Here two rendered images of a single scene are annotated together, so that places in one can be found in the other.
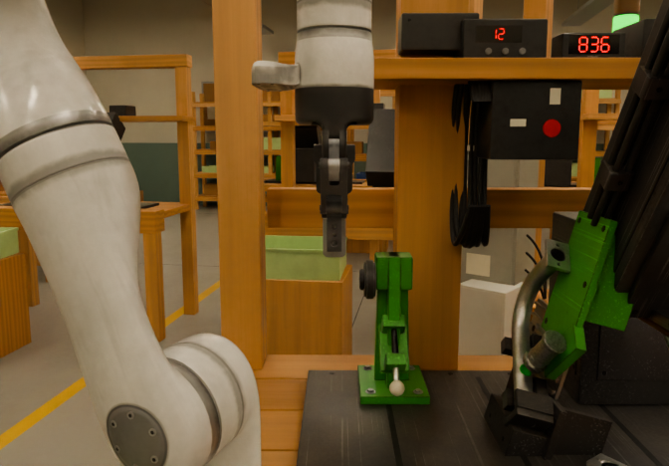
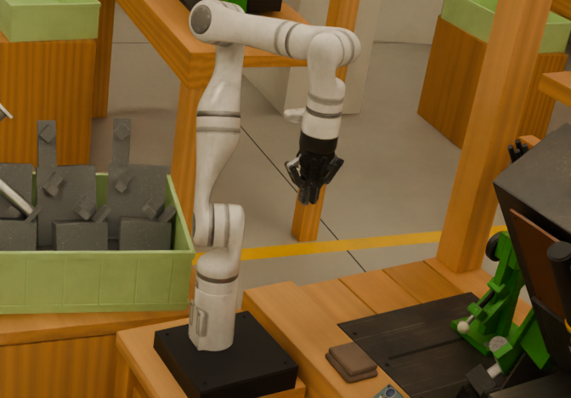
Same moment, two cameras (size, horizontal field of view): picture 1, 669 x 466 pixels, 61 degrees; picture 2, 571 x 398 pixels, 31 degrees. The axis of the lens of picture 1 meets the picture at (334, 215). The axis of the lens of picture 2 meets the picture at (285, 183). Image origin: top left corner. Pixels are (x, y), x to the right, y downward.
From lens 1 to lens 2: 1.78 m
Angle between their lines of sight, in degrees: 54
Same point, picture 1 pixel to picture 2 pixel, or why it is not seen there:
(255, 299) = (466, 218)
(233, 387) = (225, 227)
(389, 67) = (558, 90)
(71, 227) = (200, 150)
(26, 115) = (202, 107)
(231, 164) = (481, 107)
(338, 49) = (308, 119)
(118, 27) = not seen: outside the picture
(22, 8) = (231, 57)
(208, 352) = (226, 212)
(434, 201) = not seen: outside the picture
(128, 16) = not seen: outside the picture
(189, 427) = (200, 229)
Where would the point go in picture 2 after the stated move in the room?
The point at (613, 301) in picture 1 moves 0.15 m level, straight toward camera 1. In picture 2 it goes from (539, 343) to (465, 338)
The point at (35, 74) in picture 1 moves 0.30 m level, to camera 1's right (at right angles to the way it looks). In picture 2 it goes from (214, 91) to (291, 153)
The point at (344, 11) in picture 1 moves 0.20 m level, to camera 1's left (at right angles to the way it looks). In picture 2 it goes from (313, 104) to (260, 66)
